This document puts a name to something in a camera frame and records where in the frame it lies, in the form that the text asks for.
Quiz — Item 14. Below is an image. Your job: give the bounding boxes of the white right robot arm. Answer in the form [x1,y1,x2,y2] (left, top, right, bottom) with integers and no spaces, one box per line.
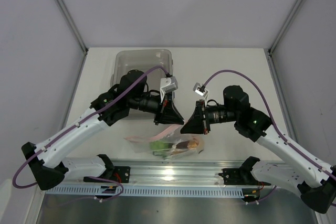
[180,83,335,214]

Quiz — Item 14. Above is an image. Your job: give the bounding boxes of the green onion stalks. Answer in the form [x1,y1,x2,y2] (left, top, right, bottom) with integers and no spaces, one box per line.
[152,149,172,159]

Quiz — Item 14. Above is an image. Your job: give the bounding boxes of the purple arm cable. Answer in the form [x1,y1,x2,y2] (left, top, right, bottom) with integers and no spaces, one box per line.
[202,69,336,208]
[12,66,171,205]

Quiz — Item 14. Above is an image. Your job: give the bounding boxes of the right corner aluminium post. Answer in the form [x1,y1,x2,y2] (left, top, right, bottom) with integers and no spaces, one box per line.
[268,0,306,57]

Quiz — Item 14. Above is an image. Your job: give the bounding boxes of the green lime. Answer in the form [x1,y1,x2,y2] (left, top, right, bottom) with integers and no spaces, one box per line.
[149,141,172,151]

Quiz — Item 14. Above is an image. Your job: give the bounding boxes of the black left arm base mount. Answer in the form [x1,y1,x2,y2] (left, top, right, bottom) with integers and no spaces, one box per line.
[83,166,131,184]

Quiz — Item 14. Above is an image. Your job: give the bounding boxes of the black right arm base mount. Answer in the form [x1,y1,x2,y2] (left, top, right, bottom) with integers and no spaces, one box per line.
[218,156,261,186]

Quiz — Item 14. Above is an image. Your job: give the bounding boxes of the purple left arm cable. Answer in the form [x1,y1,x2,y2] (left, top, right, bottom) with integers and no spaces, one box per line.
[12,66,171,205]

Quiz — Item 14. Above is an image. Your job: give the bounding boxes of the clear plastic food bin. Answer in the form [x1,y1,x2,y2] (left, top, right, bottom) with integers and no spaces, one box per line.
[110,49,173,120]

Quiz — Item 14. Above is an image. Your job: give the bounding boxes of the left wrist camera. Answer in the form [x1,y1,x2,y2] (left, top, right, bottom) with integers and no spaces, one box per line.
[159,76,178,102]

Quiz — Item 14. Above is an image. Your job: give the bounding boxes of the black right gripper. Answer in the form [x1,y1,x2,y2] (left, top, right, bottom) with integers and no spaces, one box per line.
[181,100,238,135]

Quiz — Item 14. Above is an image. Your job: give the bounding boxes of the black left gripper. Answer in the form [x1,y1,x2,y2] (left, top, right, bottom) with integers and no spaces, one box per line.
[128,89,184,126]

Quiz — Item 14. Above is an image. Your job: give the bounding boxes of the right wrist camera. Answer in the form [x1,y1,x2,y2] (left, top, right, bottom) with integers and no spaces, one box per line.
[193,82,209,103]

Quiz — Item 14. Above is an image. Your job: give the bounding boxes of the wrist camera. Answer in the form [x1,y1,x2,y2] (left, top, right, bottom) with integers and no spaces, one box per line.
[193,82,209,103]
[159,76,178,102]

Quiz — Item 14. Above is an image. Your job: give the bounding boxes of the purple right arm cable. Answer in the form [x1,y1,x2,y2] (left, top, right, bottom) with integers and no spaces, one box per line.
[202,69,336,208]

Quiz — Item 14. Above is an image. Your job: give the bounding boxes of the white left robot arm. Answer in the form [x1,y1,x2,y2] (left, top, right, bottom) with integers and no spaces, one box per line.
[22,68,184,190]

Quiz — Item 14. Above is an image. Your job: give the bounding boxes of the clear zip top bag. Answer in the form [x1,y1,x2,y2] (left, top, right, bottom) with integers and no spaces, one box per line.
[125,124,205,159]

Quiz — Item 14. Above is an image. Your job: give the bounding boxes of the aluminium table edge rail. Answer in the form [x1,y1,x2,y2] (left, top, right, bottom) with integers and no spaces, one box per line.
[35,159,297,185]

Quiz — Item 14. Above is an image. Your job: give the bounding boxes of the corner aluminium post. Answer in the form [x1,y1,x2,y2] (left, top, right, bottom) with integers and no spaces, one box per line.
[54,0,88,55]
[268,0,306,57]

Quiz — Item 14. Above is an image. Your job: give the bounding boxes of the left corner aluminium post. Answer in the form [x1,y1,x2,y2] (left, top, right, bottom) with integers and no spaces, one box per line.
[54,0,88,55]

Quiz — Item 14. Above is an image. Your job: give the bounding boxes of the white slotted cable duct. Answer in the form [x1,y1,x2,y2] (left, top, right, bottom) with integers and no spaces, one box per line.
[46,184,244,198]

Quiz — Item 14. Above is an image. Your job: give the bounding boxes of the red yellow mango slice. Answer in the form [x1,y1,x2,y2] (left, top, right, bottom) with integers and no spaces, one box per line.
[173,138,204,155]

